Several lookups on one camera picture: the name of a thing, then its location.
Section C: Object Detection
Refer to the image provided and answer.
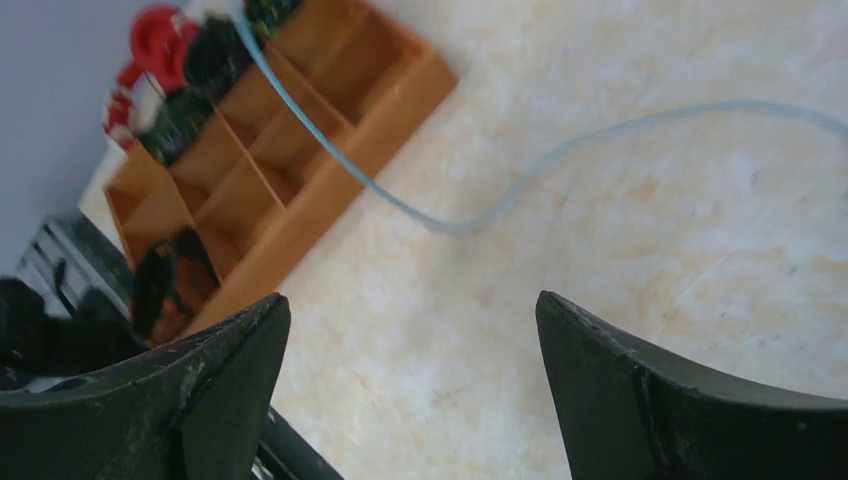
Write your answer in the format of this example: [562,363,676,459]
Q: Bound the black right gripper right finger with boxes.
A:
[535,291,847,479]

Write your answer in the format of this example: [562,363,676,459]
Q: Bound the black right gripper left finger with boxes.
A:
[1,293,291,479]

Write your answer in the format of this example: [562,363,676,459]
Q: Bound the teal cat-ear headphones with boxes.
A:
[226,1,847,236]

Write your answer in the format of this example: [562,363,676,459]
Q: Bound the red and white headphones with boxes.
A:
[101,3,200,152]

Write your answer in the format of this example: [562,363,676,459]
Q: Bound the black orange rolled item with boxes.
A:
[130,226,220,348]

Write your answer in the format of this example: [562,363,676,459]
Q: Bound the wooden compartment tray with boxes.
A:
[104,0,457,337]

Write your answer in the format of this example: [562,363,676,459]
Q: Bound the dark green rolled item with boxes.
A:
[137,88,214,168]

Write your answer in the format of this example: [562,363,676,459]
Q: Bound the dark rolled item middle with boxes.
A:
[183,16,254,103]

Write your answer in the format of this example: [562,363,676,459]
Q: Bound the black yellow rolled item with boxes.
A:
[243,0,302,39]

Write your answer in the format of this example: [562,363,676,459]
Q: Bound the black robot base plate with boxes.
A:
[0,211,346,480]

